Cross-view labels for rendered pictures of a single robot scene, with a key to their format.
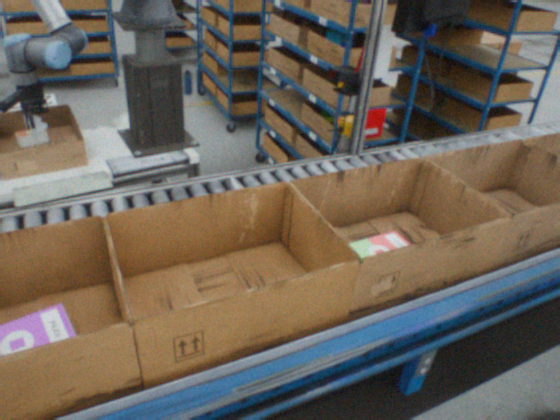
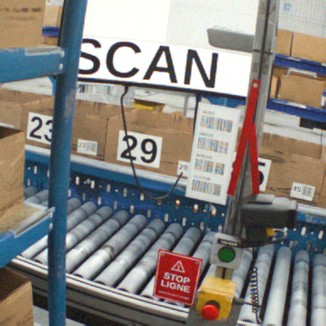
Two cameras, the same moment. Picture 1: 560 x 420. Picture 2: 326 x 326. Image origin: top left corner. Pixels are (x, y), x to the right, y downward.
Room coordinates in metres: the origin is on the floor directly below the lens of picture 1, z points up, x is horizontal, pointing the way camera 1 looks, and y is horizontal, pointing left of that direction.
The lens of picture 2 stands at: (2.43, 0.21, 1.37)
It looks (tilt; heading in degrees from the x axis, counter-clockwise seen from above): 16 degrees down; 224
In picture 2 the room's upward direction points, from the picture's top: 7 degrees clockwise
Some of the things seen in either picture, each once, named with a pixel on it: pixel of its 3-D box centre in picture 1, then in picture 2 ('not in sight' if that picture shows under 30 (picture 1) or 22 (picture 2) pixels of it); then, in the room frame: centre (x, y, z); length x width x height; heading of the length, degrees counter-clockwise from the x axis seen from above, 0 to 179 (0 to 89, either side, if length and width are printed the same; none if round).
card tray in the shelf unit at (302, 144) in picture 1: (334, 151); not in sight; (2.43, -0.29, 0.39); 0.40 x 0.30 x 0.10; 28
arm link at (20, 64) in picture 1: (20, 52); not in sight; (1.55, 0.95, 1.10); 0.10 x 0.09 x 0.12; 82
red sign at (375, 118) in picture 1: (368, 124); (189, 281); (1.73, -0.33, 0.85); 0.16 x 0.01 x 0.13; 118
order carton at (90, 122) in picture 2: not in sight; (77, 126); (1.39, -1.29, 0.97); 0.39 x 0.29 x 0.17; 118
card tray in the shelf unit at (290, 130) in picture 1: (297, 120); not in sight; (2.86, -0.07, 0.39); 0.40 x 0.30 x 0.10; 29
